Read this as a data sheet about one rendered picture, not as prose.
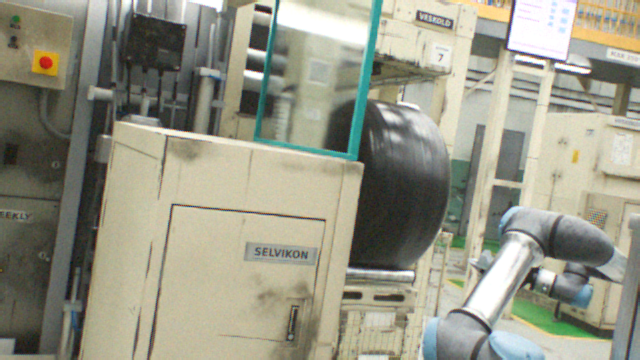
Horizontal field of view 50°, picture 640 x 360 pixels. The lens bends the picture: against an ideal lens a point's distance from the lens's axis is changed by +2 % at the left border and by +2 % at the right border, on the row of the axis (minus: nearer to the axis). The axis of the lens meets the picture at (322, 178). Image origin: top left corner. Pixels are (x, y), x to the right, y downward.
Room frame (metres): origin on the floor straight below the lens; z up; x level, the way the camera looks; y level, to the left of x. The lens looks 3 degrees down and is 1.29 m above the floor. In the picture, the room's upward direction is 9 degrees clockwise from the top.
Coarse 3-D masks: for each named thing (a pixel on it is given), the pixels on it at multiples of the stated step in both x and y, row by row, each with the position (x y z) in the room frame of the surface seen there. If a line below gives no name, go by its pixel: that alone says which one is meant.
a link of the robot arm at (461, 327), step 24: (504, 216) 1.76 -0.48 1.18; (528, 216) 1.72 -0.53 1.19; (552, 216) 1.70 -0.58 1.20; (504, 240) 1.71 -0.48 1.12; (528, 240) 1.67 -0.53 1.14; (552, 240) 1.67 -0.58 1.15; (504, 264) 1.63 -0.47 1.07; (528, 264) 1.65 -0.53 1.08; (480, 288) 1.58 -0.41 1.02; (504, 288) 1.58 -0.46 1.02; (456, 312) 1.53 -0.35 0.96; (480, 312) 1.53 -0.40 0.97; (432, 336) 1.49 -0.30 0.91; (456, 336) 1.47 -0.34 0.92; (480, 336) 1.45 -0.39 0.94
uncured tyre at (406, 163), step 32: (384, 128) 2.08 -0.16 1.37; (416, 128) 2.14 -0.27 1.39; (384, 160) 2.03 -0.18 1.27; (416, 160) 2.07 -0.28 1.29; (448, 160) 2.15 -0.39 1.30; (384, 192) 2.02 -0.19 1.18; (416, 192) 2.05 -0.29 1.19; (448, 192) 2.12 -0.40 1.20; (384, 224) 2.03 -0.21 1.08; (416, 224) 2.07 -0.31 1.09; (352, 256) 2.12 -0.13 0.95; (384, 256) 2.12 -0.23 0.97; (416, 256) 2.16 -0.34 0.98
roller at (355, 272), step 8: (352, 272) 2.12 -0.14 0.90; (360, 272) 2.13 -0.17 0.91; (368, 272) 2.15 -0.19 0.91; (376, 272) 2.16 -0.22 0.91; (384, 272) 2.17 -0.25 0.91; (392, 272) 2.19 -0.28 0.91; (400, 272) 2.21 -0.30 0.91; (408, 272) 2.22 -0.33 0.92; (368, 280) 2.17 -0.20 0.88; (376, 280) 2.17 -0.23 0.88; (384, 280) 2.18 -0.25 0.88; (392, 280) 2.19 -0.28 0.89; (400, 280) 2.21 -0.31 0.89; (408, 280) 2.22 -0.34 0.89
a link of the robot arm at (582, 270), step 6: (570, 264) 2.02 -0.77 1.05; (576, 264) 2.01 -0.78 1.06; (582, 264) 2.01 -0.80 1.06; (564, 270) 2.03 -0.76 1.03; (570, 270) 2.01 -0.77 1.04; (576, 270) 2.00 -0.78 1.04; (582, 270) 2.00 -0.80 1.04; (588, 270) 2.00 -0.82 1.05; (594, 270) 1.99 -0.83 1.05; (582, 276) 2.00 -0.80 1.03; (588, 276) 2.01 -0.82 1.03; (594, 276) 2.00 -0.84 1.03; (600, 276) 1.98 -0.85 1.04
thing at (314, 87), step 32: (288, 0) 1.74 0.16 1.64; (320, 0) 1.56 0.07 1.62; (352, 0) 1.42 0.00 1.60; (288, 32) 1.71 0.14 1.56; (320, 32) 1.54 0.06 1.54; (352, 32) 1.40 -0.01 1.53; (288, 64) 1.68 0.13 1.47; (320, 64) 1.51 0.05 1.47; (352, 64) 1.38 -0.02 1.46; (288, 96) 1.65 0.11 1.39; (320, 96) 1.49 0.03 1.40; (352, 96) 1.36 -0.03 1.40; (256, 128) 1.80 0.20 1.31; (288, 128) 1.62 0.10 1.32; (320, 128) 1.47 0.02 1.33; (352, 128) 1.33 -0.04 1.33
